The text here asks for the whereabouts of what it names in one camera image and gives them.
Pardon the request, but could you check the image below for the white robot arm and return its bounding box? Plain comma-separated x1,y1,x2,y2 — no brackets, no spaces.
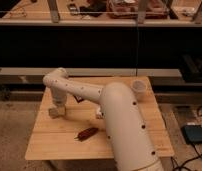
43,68,164,171

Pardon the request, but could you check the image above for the small dark brown box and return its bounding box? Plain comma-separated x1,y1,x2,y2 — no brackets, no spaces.
74,96,84,103

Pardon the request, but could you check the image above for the small white block toy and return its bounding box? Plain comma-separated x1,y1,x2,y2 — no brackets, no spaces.
95,107,103,119

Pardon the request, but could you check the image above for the white plastic cup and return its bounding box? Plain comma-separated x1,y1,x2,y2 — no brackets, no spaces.
131,80,147,101

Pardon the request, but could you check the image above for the red brown sausage toy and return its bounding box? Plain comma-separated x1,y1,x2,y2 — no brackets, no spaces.
76,127,98,141

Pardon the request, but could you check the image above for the red tray on shelf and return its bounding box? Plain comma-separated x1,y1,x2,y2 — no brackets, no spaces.
107,0,169,19

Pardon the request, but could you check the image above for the black device on shelf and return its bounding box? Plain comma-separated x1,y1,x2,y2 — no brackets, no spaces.
67,3,79,15

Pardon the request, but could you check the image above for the black equipment at right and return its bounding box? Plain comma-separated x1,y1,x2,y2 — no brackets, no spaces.
179,55,202,83

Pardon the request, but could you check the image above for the black foot pedal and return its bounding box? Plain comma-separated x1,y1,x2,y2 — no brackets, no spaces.
181,125,202,144

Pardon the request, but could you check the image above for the black cable on floor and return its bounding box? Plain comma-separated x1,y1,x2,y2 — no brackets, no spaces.
170,105,202,171

